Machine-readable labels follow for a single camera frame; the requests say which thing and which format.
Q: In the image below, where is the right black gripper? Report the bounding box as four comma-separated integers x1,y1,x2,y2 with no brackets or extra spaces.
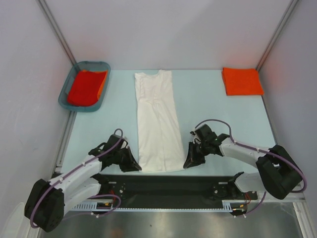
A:
184,141,210,169

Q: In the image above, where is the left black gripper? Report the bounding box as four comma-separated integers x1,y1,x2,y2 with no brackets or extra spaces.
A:
113,146,141,172

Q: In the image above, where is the white printed t shirt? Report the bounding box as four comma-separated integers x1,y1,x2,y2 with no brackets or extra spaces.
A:
134,70,185,173

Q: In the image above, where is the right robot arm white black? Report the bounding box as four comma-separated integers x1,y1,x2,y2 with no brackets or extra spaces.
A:
183,124,304,200

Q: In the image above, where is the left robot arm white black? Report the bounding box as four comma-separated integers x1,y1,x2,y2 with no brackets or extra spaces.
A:
24,134,142,232

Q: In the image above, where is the orange t shirt in basket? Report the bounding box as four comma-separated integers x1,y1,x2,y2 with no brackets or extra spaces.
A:
93,70,108,99

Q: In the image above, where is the red t shirt in basket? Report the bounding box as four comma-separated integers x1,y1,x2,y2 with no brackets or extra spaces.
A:
67,70,103,107

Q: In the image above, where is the folded orange t shirt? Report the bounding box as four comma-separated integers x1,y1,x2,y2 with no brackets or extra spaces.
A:
222,67,264,96

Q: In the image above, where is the teal plastic basket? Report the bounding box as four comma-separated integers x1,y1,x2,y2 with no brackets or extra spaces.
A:
58,61,111,113

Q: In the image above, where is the slotted grey cable duct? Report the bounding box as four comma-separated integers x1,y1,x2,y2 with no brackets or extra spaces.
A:
71,200,248,212

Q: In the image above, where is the aluminium front rail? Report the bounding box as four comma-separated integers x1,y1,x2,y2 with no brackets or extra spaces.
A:
64,188,306,202

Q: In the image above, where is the left aluminium corner post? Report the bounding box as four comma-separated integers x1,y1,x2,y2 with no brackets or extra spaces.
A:
36,0,77,65

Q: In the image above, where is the aluminium corner post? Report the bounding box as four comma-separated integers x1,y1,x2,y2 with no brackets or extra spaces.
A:
256,0,301,71
36,0,77,65

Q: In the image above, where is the right aluminium corner post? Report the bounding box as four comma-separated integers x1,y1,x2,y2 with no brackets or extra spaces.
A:
256,0,301,71

